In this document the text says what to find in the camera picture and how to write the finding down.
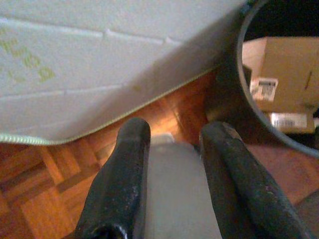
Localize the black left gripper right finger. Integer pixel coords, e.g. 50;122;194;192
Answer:
200;121;314;239

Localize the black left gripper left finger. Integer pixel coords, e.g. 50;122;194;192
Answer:
74;117;151;239

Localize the white plastic bottle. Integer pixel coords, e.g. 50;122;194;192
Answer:
146;133;222;239

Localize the round grey waste bin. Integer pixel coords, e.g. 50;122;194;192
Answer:
204;0;319;160

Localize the white mattress with green trim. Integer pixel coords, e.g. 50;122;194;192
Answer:
0;0;250;145

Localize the large cardboard box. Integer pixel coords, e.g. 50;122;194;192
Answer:
242;36;319;114

